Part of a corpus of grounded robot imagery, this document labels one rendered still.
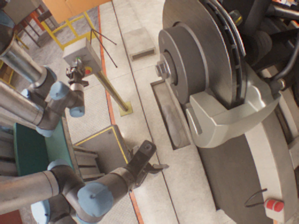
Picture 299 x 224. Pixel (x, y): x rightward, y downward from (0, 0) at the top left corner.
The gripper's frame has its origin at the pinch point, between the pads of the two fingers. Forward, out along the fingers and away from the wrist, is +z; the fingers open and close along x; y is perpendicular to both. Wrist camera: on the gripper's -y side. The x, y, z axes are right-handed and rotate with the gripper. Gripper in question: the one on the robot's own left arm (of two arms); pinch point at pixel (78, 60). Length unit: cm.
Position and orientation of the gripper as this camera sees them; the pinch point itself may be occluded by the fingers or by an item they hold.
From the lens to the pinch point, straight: 87.4
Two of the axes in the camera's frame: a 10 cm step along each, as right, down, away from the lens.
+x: -9.5, 3.1, 0.1
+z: -2.8, -8.9, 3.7
